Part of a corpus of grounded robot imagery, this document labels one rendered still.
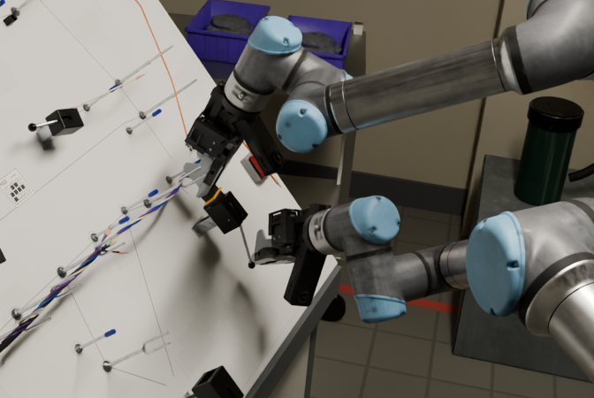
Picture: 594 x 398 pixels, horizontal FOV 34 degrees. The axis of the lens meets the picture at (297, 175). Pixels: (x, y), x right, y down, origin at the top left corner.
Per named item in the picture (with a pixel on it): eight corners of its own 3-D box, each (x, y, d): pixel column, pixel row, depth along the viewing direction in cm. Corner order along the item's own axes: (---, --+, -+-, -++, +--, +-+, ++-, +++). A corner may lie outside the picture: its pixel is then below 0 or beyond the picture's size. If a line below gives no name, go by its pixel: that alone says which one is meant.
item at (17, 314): (24, 316, 139) (86, 282, 131) (17, 323, 138) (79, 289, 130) (15, 305, 139) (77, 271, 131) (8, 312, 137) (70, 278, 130)
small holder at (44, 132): (4, 127, 151) (32, 107, 147) (49, 122, 159) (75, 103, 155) (16, 154, 150) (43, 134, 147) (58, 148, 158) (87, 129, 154)
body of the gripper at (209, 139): (200, 126, 170) (226, 73, 163) (240, 151, 170) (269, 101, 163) (181, 145, 164) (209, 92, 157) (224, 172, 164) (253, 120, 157)
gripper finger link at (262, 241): (254, 234, 178) (282, 225, 171) (254, 266, 177) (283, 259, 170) (239, 233, 177) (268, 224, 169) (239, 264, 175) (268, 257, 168)
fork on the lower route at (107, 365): (112, 372, 147) (175, 344, 140) (102, 372, 146) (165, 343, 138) (110, 360, 148) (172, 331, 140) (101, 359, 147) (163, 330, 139)
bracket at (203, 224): (199, 239, 175) (217, 228, 173) (191, 228, 175) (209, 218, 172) (209, 225, 179) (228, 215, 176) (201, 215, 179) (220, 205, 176)
